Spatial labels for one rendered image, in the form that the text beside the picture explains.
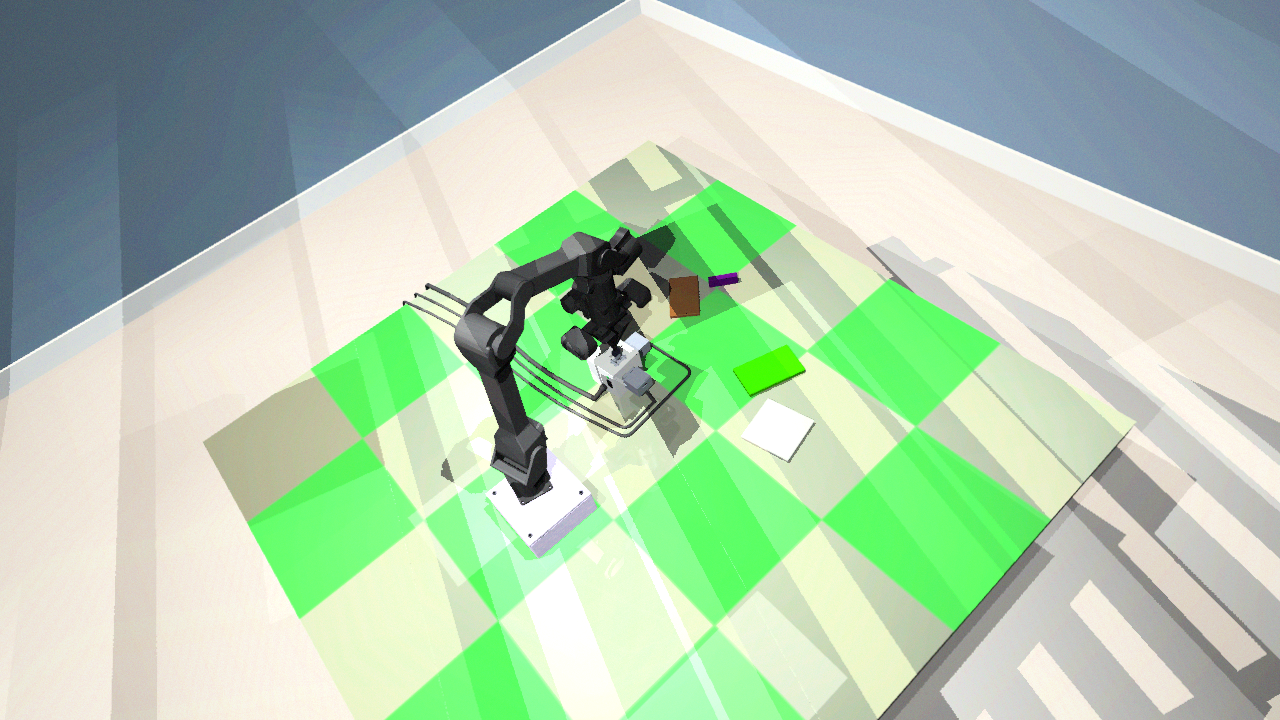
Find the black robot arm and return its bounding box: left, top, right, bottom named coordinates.
left=454, top=227, right=643, bottom=506

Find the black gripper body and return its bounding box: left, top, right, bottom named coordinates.
left=561, top=278, right=652, bottom=361

